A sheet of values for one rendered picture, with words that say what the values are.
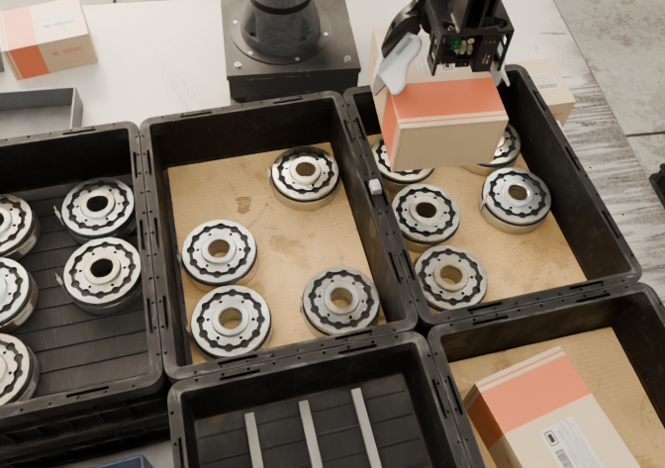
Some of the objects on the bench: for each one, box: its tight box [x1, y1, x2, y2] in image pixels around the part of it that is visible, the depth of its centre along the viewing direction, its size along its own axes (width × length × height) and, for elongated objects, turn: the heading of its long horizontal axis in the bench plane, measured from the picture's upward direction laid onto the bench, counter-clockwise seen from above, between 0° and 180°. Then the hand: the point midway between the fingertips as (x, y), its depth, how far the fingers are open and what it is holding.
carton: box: [0, 0, 98, 81], centre depth 127 cm, size 16×12×8 cm
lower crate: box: [0, 414, 171, 468], centre depth 92 cm, size 40×30×12 cm
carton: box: [506, 58, 576, 129], centre depth 123 cm, size 16×12×8 cm
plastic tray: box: [0, 86, 83, 140], centre depth 112 cm, size 27×20×5 cm
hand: (433, 85), depth 73 cm, fingers closed on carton, 14 cm apart
